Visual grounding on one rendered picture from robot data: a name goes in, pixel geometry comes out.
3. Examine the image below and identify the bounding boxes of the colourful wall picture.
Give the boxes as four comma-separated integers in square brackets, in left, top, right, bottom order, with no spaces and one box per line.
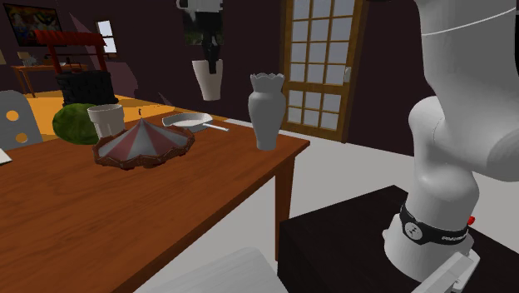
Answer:
[2,2,65,47]

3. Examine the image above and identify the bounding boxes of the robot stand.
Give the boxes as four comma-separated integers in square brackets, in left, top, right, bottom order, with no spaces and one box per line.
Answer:
[277,185,519,293]

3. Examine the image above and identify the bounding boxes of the green watermelon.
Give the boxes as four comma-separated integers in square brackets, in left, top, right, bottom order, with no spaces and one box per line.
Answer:
[52,102,102,147]

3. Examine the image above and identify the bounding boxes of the small window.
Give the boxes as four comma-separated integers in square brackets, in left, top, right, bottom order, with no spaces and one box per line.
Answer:
[96,19,119,55]

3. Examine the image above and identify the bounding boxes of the grey frying pan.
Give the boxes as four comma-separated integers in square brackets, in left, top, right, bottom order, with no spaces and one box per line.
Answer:
[161,112,230,135]

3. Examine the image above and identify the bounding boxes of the wooden side table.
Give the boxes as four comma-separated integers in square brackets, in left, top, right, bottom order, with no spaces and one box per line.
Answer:
[10,50,89,99]

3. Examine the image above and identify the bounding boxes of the white cup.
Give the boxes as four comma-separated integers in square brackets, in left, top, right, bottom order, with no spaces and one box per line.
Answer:
[86,103,126,139]

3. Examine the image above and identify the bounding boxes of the brown wooden table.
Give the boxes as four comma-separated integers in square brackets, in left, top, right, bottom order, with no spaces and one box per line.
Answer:
[0,106,312,293]

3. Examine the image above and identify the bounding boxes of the dark green wall picture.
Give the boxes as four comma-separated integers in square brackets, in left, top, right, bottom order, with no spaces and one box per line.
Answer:
[183,11,225,47]

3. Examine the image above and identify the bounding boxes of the red grey striped tent roof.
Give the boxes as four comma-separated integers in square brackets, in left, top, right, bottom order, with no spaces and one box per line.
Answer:
[91,107,196,171]

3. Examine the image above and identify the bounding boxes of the grey vase with scalloped rim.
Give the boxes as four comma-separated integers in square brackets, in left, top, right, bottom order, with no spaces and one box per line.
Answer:
[248,72,287,152]

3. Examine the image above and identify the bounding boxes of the white tapered pot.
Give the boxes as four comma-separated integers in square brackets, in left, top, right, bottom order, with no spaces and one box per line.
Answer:
[191,58,225,102]

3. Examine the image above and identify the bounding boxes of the grey chair with round holes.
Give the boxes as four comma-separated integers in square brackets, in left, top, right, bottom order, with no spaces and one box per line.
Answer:
[0,90,44,152]

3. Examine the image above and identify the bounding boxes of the wooden glazed door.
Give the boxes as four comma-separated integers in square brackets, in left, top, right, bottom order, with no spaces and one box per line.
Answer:
[279,0,369,144]

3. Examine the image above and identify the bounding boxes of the black well with red roof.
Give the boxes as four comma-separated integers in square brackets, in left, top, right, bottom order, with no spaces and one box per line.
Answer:
[33,29,120,107]

